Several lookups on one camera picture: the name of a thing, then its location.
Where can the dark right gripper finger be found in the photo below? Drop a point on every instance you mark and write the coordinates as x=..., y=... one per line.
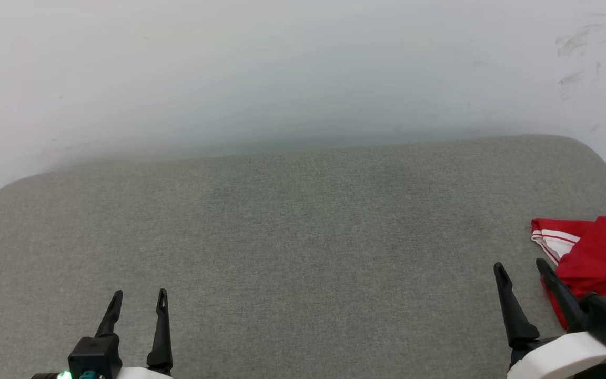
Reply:
x=563, y=297
x=513, y=310

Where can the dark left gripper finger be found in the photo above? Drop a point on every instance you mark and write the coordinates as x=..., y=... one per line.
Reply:
x=162, y=337
x=109, y=316

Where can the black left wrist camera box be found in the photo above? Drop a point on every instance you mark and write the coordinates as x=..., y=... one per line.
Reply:
x=95, y=358

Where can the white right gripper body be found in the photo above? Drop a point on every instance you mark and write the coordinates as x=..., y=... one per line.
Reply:
x=561, y=360

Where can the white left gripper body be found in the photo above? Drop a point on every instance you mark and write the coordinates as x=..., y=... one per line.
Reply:
x=142, y=373

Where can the red and white garment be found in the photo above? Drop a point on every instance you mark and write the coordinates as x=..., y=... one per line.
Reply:
x=600, y=252

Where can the teal left camera connector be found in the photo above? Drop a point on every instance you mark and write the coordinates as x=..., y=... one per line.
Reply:
x=88, y=375

